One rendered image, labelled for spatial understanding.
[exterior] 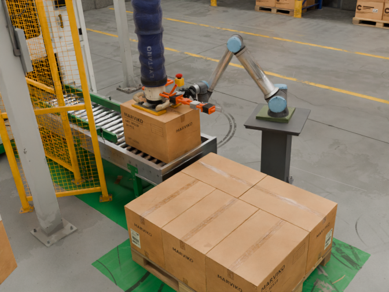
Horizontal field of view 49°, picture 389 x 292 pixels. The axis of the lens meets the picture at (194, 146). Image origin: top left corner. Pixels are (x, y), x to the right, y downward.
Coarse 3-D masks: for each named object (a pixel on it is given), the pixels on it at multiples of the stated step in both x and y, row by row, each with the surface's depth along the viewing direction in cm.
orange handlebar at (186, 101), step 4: (168, 80) 385; (172, 80) 383; (168, 84) 378; (164, 92) 359; (164, 96) 353; (168, 96) 351; (180, 100) 342; (184, 100) 340; (188, 100) 341; (184, 104) 340; (188, 104) 337; (200, 104) 334; (200, 108) 330
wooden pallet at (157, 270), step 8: (136, 256) 333; (144, 256) 324; (328, 256) 325; (144, 264) 330; (152, 264) 332; (320, 264) 326; (152, 272) 325; (160, 272) 324; (168, 272) 308; (168, 280) 317; (176, 280) 317; (176, 288) 310; (184, 288) 300; (296, 288) 292
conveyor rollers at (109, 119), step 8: (64, 96) 509; (72, 96) 507; (56, 104) 487; (72, 104) 489; (96, 104) 482; (72, 112) 470; (80, 112) 468; (96, 112) 462; (104, 112) 460; (112, 112) 466; (96, 120) 444; (104, 120) 449; (112, 120) 446; (120, 120) 443; (104, 128) 430; (112, 128) 427; (120, 128) 425; (120, 136) 413; (120, 144) 395; (136, 152) 384; (152, 160) 367; (160, 160) 371
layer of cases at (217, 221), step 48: (192, 192) 324; (240, 192) 321; (288, 192) 318; (144, 240) 314; (192, 240) 277; (240, 240) 275; (288, 240) 273; (192, 288) 293; (240, 288) 254; (288, 288) 281
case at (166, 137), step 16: (128, 112) 373; (144, 112) 359; (176, 112) 356; (192, 112) 360; (128, 128) 383; (144, 128) 364; (160, 128) 347; (176, 128) 351; (192, 128) 367; (128, 144) 394; (144, 144) 374; (160, 144) 357; (176, 144) 358; (192, 144) 374
